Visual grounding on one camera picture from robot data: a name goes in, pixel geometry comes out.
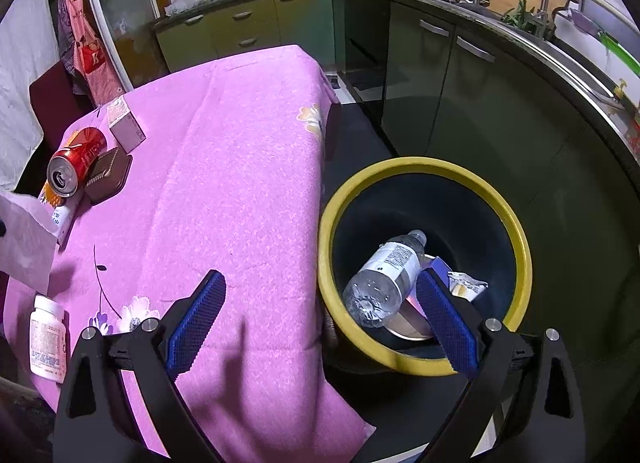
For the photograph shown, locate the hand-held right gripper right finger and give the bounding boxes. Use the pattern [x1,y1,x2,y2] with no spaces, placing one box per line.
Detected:
[416,267,587,463]

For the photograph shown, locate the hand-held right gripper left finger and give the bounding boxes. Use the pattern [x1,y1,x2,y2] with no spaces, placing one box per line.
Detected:
[52,270,228,463]

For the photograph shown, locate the white paper tissue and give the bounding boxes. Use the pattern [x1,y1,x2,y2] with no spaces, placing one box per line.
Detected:
[0,192,60,294]

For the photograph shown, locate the silver snack wrapper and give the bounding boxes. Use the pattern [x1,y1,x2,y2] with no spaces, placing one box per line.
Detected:
[446,270,490,303]

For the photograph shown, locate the small blue box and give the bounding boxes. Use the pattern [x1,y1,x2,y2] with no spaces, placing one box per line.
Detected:
[425,255,453,284]

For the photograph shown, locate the white orange printed box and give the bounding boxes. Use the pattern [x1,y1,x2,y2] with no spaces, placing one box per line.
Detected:
[39,180,86,249]

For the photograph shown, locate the clear plastic water bottle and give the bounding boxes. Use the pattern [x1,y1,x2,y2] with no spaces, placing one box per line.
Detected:
[342,230,428,329]

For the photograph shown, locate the red soda can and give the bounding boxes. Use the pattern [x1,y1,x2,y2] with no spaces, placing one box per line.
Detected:
[46,126,107,197]

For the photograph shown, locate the dark brown square box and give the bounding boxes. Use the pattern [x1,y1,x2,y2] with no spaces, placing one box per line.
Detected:
[84,147,132,204]

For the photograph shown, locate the yellow-rimmed black trash bin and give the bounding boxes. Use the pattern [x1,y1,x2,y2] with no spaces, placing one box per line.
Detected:
[317,156,532,377]

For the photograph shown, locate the white pill bottle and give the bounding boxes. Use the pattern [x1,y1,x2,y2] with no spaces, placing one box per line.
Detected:
[29,294,68,384]

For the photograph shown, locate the pink drink carton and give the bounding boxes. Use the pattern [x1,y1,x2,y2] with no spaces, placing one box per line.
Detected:
[106,96,147,154]

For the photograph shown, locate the white hanging sheet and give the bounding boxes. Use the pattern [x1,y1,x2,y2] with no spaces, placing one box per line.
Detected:
[0,0,61,194]

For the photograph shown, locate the maroon chair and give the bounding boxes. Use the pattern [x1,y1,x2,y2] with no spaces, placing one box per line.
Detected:
[29,63,98,159]

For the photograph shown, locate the pink floral tablecloth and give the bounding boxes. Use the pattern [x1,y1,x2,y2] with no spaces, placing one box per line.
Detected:
[2,44,377,463]

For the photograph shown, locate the pink checked apron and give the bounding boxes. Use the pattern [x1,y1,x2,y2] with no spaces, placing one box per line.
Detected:
[55,0,126,106]

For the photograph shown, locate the dark base cabinets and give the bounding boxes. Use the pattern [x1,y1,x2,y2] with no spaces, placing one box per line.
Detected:
[330,0,640,344]

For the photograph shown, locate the glass sliding door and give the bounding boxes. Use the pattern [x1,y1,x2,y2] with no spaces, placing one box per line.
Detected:
[80,0,171,94]

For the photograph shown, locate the steel sink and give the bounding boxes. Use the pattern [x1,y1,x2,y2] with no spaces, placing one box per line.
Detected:
[542,36,626,109]

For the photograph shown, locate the clear plastic bag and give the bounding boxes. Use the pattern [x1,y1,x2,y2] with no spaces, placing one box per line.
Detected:
[165,0,221,16]

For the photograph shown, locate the green base cabinets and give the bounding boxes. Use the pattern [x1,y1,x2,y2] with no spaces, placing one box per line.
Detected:
[152,0,336,89]

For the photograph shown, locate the green plastic strip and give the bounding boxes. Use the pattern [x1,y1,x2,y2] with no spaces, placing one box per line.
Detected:
[597,30,640,74]

